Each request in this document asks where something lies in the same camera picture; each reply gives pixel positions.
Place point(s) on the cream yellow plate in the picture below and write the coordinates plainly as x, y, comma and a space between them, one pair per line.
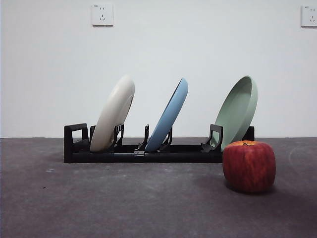
111, 111

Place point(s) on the red apple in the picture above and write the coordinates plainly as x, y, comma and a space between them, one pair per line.
248, 168

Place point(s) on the blue plate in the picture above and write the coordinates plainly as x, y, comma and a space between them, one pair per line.
171, 111

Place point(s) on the black plate rack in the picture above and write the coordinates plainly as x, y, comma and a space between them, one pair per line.
123, 156

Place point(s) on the green plate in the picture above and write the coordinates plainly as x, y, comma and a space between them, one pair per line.
237, 111

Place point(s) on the white wall socket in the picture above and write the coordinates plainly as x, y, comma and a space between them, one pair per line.
102, 15
309, 16

